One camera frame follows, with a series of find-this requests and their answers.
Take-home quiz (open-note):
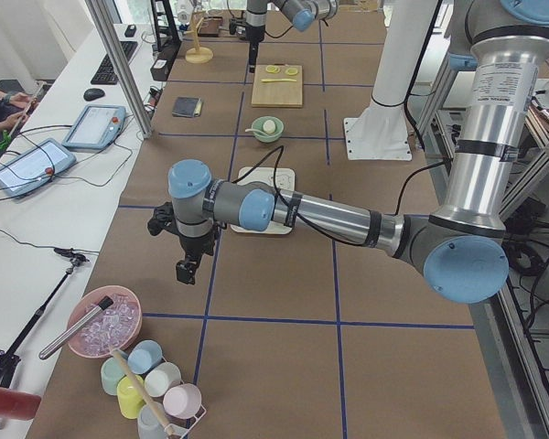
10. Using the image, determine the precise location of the mint green bowl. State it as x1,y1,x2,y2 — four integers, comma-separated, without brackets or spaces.
251,115,285,144

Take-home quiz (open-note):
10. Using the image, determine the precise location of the pink bowl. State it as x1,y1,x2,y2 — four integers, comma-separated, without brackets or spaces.
68,285,142,359

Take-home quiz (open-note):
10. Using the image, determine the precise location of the black computer mouse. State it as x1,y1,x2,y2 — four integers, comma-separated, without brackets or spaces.
83,88,105,102

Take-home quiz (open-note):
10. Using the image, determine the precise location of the yellow sponge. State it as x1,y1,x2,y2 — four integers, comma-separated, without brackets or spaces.
194,100,203,117

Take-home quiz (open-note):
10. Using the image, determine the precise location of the blue teach pendant near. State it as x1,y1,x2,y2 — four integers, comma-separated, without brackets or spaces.
0,138,76,198

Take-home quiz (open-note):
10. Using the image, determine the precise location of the blue teach pendant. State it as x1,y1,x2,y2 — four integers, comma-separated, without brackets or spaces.
0,138,76,198
61,104,126,151

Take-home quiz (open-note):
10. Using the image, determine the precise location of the aluminium frame post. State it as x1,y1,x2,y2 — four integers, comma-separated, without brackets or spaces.
85,0,153,139

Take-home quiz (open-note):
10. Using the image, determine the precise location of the steel tube tool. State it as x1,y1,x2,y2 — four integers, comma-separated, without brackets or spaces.
38,295,113,360

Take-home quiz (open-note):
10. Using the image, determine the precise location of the clear crinkled plastic ice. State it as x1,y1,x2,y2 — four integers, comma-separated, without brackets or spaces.
78,294,141,357

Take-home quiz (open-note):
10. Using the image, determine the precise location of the white wire cup rack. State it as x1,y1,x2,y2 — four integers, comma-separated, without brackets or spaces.
164,365,208,439

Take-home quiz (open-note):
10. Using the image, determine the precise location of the red bottle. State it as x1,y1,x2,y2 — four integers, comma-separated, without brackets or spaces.
0,387,41,421

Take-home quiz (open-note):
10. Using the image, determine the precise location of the mint green cup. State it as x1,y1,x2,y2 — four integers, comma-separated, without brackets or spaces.
100,357,125,396

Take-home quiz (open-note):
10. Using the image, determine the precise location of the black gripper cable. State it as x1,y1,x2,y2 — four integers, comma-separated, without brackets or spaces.
232,145,454,264

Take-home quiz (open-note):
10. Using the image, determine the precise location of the wooden mug tree stand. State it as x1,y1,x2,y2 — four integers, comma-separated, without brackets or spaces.
185,11,214,64

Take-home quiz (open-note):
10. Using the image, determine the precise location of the black keyboard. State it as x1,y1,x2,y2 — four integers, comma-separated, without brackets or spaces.
90,40,139,86

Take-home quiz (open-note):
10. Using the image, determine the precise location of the white ceramic spoon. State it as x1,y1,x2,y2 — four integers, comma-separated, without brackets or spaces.
244,128,269,136

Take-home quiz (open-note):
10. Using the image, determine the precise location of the blue teach pendant far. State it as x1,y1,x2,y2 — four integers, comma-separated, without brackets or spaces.
61,104,126,151

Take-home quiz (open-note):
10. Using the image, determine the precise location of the yellow cup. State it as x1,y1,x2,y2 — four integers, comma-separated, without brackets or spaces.
116,376,145,420

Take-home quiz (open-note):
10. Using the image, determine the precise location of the light blue cup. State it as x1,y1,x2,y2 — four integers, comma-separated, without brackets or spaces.
127,339,163,374

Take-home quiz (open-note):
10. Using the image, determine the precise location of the dark glass tray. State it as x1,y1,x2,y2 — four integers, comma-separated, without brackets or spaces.
198,16,223,37

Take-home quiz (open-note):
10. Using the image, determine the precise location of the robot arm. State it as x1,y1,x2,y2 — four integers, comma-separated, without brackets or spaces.
229,0,339,73
147,1,549,304

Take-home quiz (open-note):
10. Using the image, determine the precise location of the bamboo cutting board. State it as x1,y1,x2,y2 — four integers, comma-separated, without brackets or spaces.
251,64,303,108

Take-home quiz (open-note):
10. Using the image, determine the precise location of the cream bear serving tray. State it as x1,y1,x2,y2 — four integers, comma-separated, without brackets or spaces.
230,166,296,235

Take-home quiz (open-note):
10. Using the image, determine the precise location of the white steamed bun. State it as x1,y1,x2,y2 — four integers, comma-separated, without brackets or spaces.
263,119,276,134

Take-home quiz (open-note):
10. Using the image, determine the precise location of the wooden stick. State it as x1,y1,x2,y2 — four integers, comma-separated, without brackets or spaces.
110,348,177,437

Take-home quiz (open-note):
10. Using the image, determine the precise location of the white cup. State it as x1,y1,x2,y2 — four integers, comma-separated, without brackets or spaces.
145,361,181,398

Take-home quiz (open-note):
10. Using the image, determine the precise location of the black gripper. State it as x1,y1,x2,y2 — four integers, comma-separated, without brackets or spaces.
229,17,264,64
147,202,220,284

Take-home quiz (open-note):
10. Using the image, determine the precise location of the pink cup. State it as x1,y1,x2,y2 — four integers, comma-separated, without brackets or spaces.
163,383,202,419

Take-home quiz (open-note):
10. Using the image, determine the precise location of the black tripod stick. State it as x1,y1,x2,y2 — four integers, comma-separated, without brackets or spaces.
0,248,89,389

